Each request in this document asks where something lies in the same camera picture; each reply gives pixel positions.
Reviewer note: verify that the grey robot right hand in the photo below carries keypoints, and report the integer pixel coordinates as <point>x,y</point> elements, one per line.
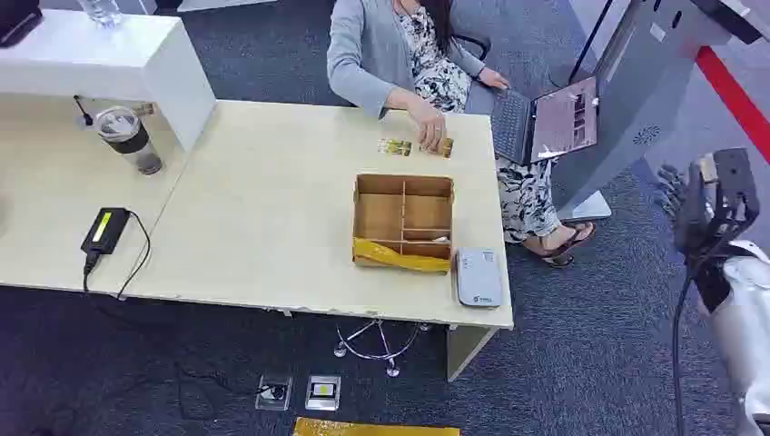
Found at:
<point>692,207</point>

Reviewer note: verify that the person's right hand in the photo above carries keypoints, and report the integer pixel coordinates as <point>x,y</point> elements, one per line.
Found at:
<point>431,127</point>

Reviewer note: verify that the person's left hand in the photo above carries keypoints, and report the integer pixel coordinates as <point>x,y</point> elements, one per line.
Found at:
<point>493,78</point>

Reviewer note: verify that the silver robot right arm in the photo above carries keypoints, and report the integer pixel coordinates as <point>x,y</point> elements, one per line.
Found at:
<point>749,325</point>

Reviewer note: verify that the black chair armrest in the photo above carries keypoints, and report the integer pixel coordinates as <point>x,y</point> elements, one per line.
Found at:
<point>476,44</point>

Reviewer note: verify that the open laptop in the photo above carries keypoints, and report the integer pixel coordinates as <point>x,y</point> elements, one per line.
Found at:
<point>544,123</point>

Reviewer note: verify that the person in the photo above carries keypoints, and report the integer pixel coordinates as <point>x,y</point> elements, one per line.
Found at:
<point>373,54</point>

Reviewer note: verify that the wooden divided card box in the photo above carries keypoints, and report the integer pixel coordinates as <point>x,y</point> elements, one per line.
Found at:
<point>402,219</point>

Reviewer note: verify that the grey kiosk stand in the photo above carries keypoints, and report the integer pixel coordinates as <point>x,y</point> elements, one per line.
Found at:
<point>637,102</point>

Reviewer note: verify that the person's sandal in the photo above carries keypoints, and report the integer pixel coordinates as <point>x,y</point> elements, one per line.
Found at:
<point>568,243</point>

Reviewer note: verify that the yellow tape strip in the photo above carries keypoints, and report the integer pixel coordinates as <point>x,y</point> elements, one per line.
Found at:
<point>397,257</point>

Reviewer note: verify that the pale grey router box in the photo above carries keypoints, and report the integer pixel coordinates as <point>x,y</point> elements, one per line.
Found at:
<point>478,277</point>

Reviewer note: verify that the pale desk leg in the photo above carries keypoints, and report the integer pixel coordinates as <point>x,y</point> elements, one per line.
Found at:
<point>464,350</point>

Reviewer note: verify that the closed floor socket plate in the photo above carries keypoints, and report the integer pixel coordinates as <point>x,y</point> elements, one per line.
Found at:
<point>323,392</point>

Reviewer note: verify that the clear tumbler with black band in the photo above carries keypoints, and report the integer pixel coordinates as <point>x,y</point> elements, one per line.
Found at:
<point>129,139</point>

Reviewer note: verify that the yellow sheet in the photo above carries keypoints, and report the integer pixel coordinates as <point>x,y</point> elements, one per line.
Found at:
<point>373,428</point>

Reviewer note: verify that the open floor socket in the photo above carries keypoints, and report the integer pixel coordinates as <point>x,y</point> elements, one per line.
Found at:
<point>274,392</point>

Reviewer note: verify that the white desk riser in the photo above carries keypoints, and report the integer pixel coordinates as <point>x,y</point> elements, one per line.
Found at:
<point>102,60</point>

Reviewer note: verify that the black power adapter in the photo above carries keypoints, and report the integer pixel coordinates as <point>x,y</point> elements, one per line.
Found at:
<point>105,231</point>

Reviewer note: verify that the small black antenna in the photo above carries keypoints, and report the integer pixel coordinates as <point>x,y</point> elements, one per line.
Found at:
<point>83,112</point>

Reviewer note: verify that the clear water bottle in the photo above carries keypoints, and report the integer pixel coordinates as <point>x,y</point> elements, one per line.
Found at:
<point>102,12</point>

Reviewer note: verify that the black device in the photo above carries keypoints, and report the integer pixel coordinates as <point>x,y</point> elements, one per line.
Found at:
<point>18,21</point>

